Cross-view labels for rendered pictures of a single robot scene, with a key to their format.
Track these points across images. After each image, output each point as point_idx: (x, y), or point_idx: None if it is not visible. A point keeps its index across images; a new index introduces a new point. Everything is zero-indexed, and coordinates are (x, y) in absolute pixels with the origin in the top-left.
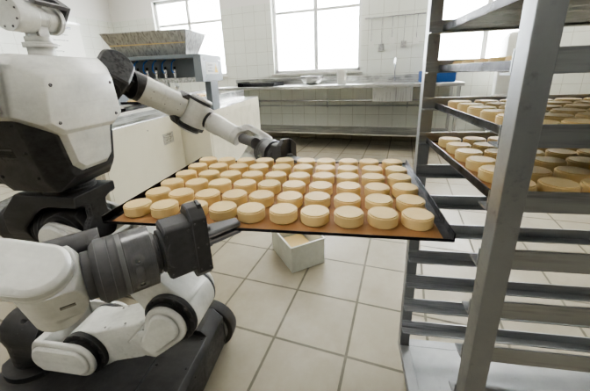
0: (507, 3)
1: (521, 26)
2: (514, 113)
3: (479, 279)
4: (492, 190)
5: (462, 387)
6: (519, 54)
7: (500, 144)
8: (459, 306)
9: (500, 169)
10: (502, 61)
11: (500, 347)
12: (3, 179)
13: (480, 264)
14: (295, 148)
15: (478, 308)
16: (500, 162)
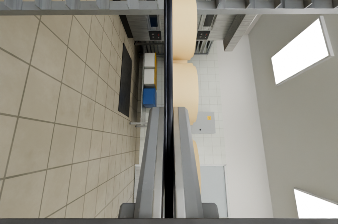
0: None
1: (261, 10)
2: (228, 13)
3: (154, 12)
4: (197, 10)
5: (90, 13)
6: (250, 11)
7: (217, 10)
8: None
9: (207, 12)
10: None
11: None
12: None
13: (161, 11)
14: (282, 221)
15: (141, 14)
16: (210, 11)
